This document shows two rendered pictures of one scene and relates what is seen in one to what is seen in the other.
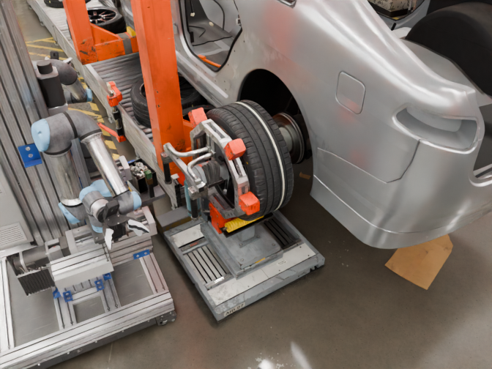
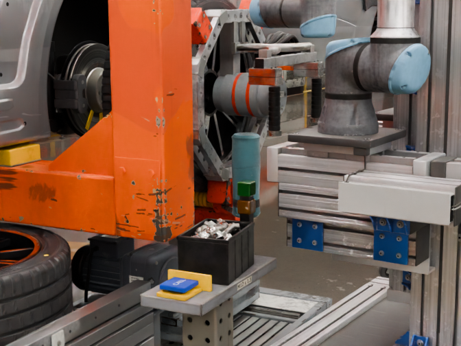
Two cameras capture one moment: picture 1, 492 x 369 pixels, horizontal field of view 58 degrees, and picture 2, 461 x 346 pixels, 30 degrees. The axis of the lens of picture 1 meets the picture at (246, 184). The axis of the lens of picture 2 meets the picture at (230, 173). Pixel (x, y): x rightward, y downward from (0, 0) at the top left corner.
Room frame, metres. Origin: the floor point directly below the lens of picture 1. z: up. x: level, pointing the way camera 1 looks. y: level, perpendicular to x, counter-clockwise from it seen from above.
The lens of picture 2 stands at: (3.37, 2.57, 1.12)
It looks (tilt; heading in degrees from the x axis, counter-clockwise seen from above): 11 degrees down; 239
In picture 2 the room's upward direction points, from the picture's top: straight up
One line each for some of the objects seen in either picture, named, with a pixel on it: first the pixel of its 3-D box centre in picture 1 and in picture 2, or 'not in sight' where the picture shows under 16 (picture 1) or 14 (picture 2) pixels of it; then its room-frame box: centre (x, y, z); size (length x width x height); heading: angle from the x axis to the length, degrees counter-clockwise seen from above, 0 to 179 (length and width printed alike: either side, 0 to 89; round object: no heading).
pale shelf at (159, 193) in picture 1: (140, 181); (213, 280); (2.32, 0.72, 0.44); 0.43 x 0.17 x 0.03; 32
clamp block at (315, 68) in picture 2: (198, 190); (308, 68); (1.67, 0.24, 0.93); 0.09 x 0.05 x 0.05; 122
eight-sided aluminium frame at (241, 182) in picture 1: (217, 170); (230, 93); (1.92, 0.16, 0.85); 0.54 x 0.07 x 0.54; 32
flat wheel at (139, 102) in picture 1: (169, 99); not in sight; (3.50, 0.68, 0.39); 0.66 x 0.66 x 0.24
